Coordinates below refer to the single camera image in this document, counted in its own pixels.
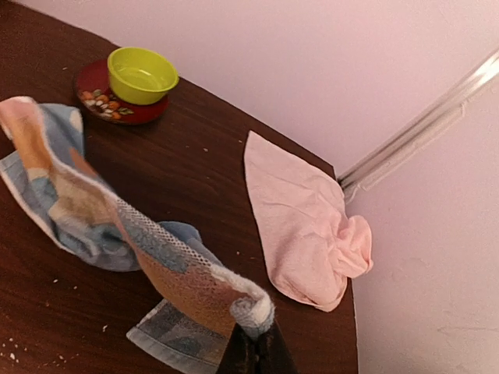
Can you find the red floral plate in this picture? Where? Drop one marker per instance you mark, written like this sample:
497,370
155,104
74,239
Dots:
92,89

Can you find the pink towel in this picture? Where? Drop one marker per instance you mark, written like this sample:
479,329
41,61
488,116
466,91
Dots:
311,247

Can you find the blue polka dot towel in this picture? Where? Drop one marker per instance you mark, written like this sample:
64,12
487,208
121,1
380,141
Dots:
202,301

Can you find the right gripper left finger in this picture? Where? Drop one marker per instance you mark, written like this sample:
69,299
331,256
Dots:
240,356

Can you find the right aluminium frame post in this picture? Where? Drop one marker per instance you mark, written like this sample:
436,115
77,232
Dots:
421,131

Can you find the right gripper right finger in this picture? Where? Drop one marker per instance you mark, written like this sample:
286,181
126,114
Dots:
273,356

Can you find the green plastic bowl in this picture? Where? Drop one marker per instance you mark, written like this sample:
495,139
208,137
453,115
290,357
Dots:
140,76

